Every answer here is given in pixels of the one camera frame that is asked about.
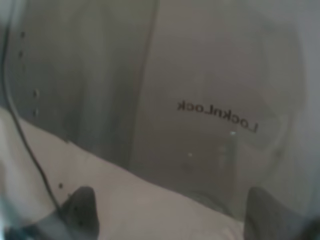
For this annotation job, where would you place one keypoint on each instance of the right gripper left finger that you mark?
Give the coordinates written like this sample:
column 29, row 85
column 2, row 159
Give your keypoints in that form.
column 80, row 213

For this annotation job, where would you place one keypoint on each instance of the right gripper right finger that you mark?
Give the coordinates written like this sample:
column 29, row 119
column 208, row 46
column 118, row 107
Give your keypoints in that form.
column 268, row 219

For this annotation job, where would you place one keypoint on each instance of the smoky transparent water bottle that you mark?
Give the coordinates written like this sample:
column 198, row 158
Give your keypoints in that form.
column 171, row 110

